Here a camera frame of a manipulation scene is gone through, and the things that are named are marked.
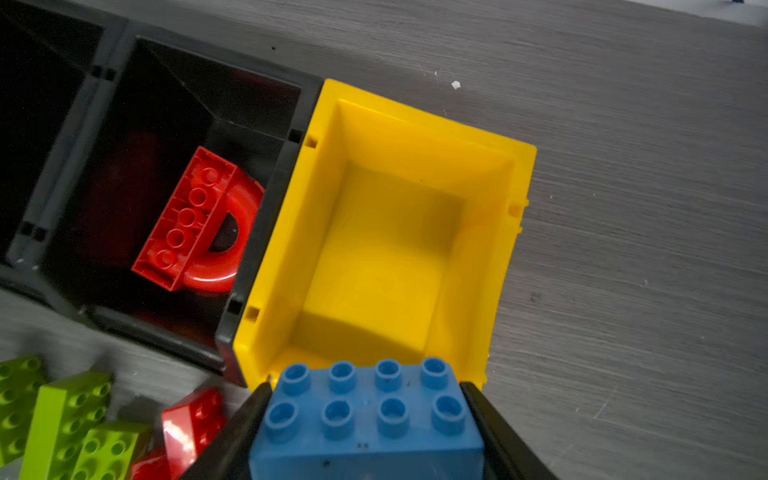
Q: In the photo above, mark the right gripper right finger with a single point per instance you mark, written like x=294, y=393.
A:
x=506, y=454

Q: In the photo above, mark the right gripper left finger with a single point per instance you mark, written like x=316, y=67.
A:
x=227, y=457

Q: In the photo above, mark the blue lego brick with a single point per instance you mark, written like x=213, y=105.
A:
x=388, y=421

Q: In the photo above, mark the red arch lego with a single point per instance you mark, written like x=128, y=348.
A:
x=177, y=254

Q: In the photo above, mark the red lego brick cluster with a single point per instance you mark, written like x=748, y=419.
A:
x=189, y=426

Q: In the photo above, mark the green lego brick left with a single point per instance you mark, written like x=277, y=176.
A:
x=110, y=449

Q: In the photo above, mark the green lego brick right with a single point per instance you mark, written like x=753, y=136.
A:
x=64, y=413

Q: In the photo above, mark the green lego brick upright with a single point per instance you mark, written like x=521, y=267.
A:
x=21, y=379

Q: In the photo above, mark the yellow bin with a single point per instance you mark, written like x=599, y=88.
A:
x=393, y=241

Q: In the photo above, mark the black middle bin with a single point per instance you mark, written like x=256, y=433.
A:
x=163, y=95

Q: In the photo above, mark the black bin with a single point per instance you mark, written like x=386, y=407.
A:
x=53, y=57
x=163, y=95

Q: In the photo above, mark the black left bin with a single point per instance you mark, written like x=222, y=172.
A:
x=53, y=57

